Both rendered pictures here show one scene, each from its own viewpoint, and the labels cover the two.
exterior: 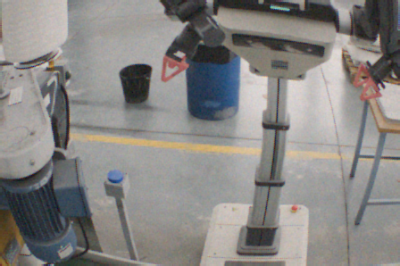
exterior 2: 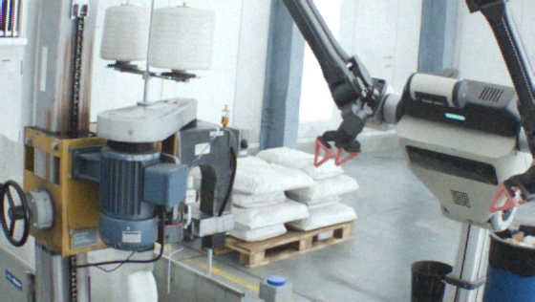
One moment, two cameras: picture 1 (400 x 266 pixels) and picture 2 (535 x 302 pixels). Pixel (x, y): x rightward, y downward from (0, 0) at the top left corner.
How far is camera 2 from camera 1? 1.08 m
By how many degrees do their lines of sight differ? 39
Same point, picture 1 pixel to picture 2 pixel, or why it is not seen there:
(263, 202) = not seen: outside the picture
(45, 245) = (113, 220)
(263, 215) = not seen: outside the picture
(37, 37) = (173, 51)
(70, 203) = (155, 186)
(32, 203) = (119, 173)
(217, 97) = not seen: outside the picture
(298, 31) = (466, 145)
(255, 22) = (428, 134)
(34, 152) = (136, 125)
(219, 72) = (517, 288)
